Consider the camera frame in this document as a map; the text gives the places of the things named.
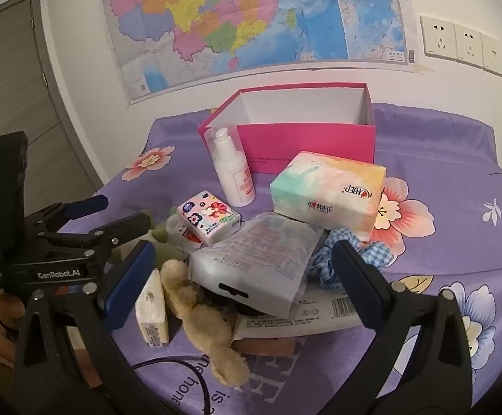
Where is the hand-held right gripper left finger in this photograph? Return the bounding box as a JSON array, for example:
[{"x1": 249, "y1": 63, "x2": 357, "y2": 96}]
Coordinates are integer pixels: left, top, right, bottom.
[{"x1": 13, "y1": 240, "x2": 165, "y2": 415}]

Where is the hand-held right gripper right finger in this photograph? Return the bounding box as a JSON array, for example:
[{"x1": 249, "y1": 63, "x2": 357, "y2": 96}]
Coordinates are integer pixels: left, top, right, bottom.
[{"x1": 331, "y1": 240, "x2": 489, "y2": 415}]

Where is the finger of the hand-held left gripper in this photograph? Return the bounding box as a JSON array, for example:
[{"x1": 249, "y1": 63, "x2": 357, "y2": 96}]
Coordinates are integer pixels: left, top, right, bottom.
[
  {"x1": 39, "y1": 211, "x2": 154, "y2": 260},
  {"x1": 26, "y1": 194, "x2": 109, "y2": 232}
]

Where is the gold tissue pack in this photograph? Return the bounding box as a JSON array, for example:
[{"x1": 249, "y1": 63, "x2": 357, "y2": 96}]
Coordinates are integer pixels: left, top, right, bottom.
[{"x1": 135, "y1": 268, "x2": 170, "y2": 349}]

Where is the blue gingham scrunchie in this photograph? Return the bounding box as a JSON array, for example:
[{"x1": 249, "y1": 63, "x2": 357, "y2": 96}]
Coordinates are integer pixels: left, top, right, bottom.
[{"x1": 310, "y1": 227, "x2": 396, "y2": 289}]

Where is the white printed paper packet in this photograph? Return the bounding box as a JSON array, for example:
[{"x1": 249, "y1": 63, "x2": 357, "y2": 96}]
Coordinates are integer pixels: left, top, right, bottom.
[{"x1": 233, "y1": 283, "x2": 364, "y2": 340}]

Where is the green plush toy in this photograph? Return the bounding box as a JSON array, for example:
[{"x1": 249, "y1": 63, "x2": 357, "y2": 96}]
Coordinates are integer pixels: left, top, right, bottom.
[{"x1": 147, "y1": 224, "x2": 190, "y2": 271}]

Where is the green orange wipes pack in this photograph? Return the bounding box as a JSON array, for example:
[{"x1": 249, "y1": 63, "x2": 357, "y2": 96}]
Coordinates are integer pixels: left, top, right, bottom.
[{"x1": 165, "y1": 218, "x2": 204, "y2": 251}]

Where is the beige plush toy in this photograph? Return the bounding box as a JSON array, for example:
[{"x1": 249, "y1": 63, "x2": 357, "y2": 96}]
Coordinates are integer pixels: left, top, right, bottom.
[{"x1": 160, "y1": 259, "x2": 251, "y2": 386}]

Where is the floral pocket tissue pack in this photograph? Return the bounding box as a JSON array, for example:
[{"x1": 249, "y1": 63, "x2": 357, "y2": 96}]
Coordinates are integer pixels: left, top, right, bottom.
[{"x1": 177, "y1": 190, "x2": 241, "y2": 247}]

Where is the pastel tissue box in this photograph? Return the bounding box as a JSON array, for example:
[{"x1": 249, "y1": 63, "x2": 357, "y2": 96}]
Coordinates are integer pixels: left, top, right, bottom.
[{"x1": 269, "y1": 150, "x2": 387, "y2": 243}]

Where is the white wet wipes pack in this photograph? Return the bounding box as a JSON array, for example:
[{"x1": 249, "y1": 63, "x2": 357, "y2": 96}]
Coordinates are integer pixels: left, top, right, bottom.
[{"x1": 188, "y1": 211, "x2": 325, "y2": 317}]

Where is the pink cardboard box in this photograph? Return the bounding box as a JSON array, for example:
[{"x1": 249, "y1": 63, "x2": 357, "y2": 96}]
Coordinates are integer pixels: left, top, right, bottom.
[{"x1": 197, "y1": 82, "x2": 377, "y2": 174}]

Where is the pink flat packet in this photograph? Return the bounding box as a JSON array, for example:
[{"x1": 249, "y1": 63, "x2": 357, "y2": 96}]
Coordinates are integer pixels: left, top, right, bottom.
[{"x1": 233, "y1": 335, "x2": 299, "y2": 357}]

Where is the white pump bottle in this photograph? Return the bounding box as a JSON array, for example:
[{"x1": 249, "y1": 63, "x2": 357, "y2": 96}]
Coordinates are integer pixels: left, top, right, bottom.
[{"x1": 205, "y1": 127, "x2": 257, "y2": 208}]

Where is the grey door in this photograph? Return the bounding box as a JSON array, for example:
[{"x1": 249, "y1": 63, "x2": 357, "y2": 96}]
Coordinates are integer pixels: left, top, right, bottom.
[{"x1": 0, "y1": 0, "x2": 105, "y2": 221}]

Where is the black cable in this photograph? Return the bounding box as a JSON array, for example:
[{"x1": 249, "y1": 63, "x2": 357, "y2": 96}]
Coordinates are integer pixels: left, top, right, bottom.
[{"x1": 132, "y1": 352, "x2": 217, "y2": 415}]

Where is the colourful wall map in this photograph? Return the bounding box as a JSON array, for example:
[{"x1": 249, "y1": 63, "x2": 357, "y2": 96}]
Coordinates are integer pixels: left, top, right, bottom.
[{"x1": 99, "y1": 0, "x2": 411, "y2": 105}]

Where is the white wall socket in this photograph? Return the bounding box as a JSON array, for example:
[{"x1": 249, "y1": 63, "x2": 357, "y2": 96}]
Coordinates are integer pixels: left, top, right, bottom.
[
  {"x1": 454, "y1": 24, "x2": 485, "y2": 69},
  {"x1": 419, "y1": 15, "x2": 458, "y2": 58}
]

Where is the white wall switch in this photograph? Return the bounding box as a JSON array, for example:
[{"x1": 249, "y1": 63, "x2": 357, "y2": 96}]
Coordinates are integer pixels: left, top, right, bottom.
[{"x1": 481, "y1": 35, "x2": 502, "y2": 77}]

